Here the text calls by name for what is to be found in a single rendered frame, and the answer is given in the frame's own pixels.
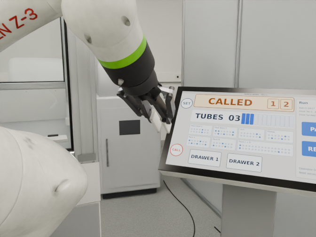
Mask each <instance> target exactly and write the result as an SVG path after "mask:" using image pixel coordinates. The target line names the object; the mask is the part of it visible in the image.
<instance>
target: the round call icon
mask: <svg viewBox="0 0 316 237"><path fill-rule="evenodd" d="M184 145H185V144H181V143H171V146H170V150H169V154H168V155H169V156H174V157H182V155H183V150H184Z"/></svg>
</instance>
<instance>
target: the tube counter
mask: <svg viewBox="0 0 316 237"><path fill-rule="evenodd" d="M227 124H235V125H249V126H268V127H281V128H294V115H283V114H266V113H248V112H231V111H229V113H228V121H227Z"/></svg>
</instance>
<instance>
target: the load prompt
mask: <svg viewBox="0 0 316 237"><path fill-rule="evenodd" d="M193 107H202V108H221V109H239V110H258V111H284V112H294V97H274V96H246V95H205V94H196V96H195V101H194V105H193Z"/></svg>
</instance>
